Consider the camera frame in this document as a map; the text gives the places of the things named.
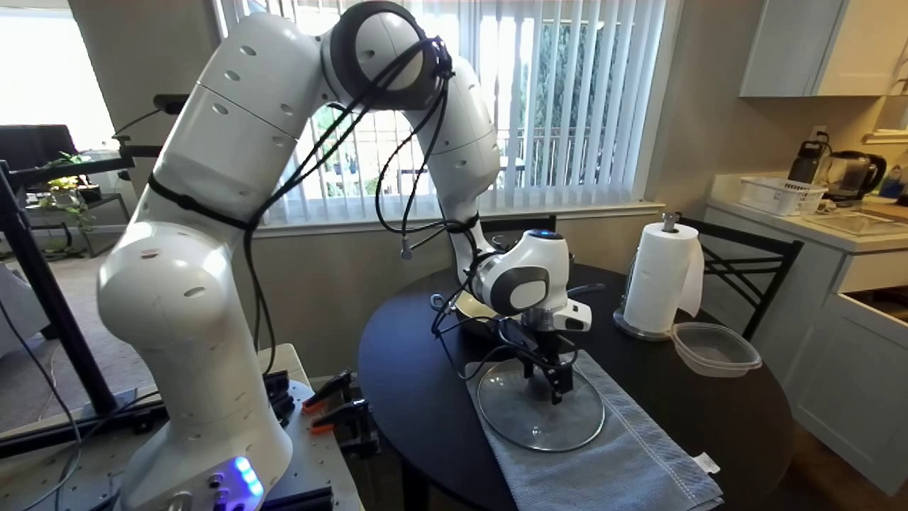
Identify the paper towel roll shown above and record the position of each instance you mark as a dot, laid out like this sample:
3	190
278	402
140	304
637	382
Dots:
665	280

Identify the white kitchen counter cabinet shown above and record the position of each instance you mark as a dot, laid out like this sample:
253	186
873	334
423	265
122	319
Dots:
834	329

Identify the clear plastic container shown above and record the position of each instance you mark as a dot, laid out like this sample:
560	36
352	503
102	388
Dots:
712	351

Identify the white upper cabinet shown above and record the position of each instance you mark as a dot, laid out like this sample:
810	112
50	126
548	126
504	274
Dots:
823	50

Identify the round glass pan lid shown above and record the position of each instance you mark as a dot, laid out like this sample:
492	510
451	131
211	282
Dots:
528	412

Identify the black wooden chair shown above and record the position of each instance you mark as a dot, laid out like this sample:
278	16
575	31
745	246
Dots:
751	265

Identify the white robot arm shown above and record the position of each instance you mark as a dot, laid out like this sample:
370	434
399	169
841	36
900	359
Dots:
169	284

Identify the vertical window blinds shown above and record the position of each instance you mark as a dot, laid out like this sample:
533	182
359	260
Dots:
568	82

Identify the robot base platform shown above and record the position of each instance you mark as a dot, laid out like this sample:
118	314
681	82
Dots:
88	471

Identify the round black table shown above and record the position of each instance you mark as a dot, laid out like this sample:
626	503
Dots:
423	410

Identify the light blue towel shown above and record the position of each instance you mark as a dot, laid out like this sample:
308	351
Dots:
631	466

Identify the black electric kettle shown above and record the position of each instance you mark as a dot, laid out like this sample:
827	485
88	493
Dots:
851	175

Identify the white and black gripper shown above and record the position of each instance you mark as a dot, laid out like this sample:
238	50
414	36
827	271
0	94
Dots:
528	282

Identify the black metal stand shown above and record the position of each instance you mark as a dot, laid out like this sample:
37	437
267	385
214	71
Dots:
23	159

